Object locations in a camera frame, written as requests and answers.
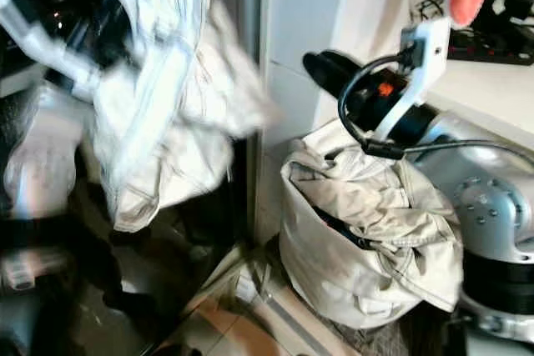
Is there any black tangled cable bundle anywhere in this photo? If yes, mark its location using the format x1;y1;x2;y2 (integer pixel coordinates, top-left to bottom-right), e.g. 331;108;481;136
407;0;450;30

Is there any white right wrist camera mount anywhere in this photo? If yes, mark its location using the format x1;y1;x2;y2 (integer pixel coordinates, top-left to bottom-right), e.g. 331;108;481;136
371;18;453;142

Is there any black power strip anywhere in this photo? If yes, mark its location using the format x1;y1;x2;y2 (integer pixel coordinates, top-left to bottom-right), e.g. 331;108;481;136
446;27;534;67

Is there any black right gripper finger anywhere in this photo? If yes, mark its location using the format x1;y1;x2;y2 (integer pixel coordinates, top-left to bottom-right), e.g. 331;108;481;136
302;49;370;83
305;63;366;100

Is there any beige crumpled garment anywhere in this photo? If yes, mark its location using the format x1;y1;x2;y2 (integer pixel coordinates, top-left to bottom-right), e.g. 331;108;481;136
277;118;466;330

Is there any white garment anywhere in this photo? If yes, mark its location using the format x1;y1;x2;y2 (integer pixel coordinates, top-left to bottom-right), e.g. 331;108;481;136
88;0;280;233

